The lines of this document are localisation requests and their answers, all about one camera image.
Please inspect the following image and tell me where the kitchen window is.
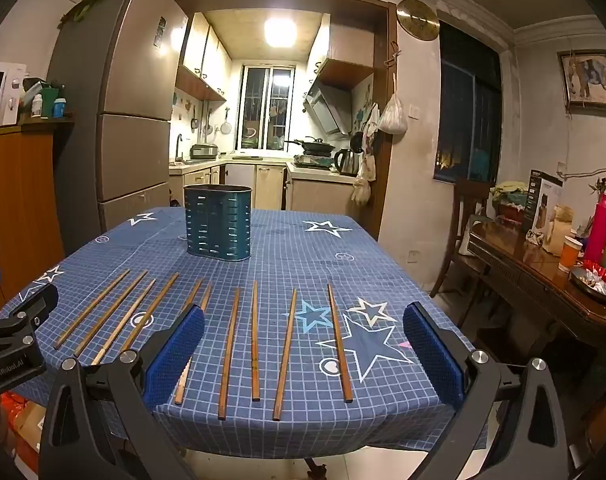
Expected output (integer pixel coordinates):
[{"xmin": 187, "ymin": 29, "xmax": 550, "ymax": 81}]
[{"xmin": 236, "ymin": 64, "xmax": 295, "ymax": 154}]

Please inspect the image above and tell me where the orange wooden cabinet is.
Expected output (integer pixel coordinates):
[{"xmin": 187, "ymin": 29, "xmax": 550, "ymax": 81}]
[{"xmin": 0, "ymin": 119, "xmax": 74, "ymax": 310}]

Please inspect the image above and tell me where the dark wooden side table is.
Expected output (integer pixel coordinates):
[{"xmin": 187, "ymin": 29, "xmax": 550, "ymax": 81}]
[{"xmin": 469, "ymin": 222, "xmax": 606, "ymax": 350}]

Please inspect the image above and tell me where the blue star-pattern tablecloth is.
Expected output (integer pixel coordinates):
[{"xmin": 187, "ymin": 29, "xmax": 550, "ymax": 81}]
[{"xmin": 18, "ymin": 208, "xmax": 454, "ymax": 458}]

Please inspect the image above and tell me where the teal perforated utensil holder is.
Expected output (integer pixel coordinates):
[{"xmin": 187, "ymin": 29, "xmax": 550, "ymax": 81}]
[{"xmin": 184, "ymin": 184, "xmax": 252, "ymax": 262}]

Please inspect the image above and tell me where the orange paper cup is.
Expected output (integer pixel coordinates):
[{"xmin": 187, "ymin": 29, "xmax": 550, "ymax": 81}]
[{"xmin": 558, "ymin": 235, "xmax": 583, "ymax": 273}]

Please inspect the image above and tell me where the dark wooden chair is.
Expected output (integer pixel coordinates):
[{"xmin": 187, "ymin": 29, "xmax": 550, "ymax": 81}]
[{"xmin": 430, "ymin": 178, "xmax": 490, "ymax": 298}]

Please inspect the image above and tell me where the black white product box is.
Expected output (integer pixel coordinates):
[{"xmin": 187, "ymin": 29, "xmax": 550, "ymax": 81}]
[{"xmin": 521, "ymin": 169, "xmax": 563, "ymax": 235}]

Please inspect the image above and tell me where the red thermos flask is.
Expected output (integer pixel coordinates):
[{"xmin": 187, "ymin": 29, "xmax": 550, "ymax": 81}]
[{"xmin": 584, "ymin": 193, "xmax": 606, "ymax": 264}]

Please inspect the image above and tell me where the stainless electric kettle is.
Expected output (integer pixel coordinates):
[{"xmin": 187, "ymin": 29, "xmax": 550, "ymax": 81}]
[{"xmin": 334, "ymin": 148, "xmax": 360, "ymax": 177}]

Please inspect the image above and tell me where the dark window with curtain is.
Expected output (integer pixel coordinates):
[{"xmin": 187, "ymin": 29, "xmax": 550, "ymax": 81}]
[{"xmin": 434, "ymin": 23, "xmax": 502, "ymax": 184}]

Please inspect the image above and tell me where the hanging white plastic bag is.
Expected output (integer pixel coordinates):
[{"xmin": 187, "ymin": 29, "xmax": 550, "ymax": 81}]
[{"xmin": 378, "ymin": 75, "xmax": 408, "ymax": 136}]

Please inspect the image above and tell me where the black wok on stove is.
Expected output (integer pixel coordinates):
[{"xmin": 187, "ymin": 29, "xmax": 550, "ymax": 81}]
[{"xmin": 288, "ymin": 139, "xmax": 334, "ymax": 157}]

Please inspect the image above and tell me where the white bottle on cabinet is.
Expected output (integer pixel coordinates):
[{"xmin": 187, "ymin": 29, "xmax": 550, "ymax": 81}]
[{"xmin": 30, "ymin": 93, "xmax": 44, "ymax": 118}]

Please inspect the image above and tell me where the blue lidded jar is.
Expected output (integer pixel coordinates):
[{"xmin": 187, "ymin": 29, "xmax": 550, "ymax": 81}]
[{"xmin": 51, "ymin": 98, "xmax": 66, "ymax": 119}]

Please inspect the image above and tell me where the green container on cabinet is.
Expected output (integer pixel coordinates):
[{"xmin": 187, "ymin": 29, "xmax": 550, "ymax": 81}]
[{"xmin": 40, "ymin": 87, "xmax": 59, "ymax": 118}]

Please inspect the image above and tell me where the white microwave oven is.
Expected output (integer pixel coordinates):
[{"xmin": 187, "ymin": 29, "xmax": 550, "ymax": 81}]
[{"xmin": 0, "ymin": 62, "xmax": 26, "ymax": 127}]

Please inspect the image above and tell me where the range hood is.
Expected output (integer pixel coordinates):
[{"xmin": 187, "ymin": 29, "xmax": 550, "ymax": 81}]
[{"xmin": 303, "ymin": 82, "xmax": 352, "ymax": 136}]

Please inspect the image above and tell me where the framed elephant picture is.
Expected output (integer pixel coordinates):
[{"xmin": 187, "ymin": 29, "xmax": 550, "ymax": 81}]
[{"xmin": 557, "ymin": 49, "xmax": 606, "ymax": 114}]

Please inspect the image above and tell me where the silver grey refrigerator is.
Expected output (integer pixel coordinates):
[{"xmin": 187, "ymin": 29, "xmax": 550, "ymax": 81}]
[{"xmin": 47, "ymin": 0, "xmax": 187, "ymax": 254}]

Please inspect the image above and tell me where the ceiling lamp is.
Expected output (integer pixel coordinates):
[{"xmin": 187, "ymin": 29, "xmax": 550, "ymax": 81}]
[{"xmin": 264, "ymin": 16, "xmax": 297, "ymax": 49}]

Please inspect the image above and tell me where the round gold wall clock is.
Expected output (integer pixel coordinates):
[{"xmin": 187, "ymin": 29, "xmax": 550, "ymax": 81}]
[{"xmin": 396, "ymin": 0, "xmax": 440, "ymax": 41}]

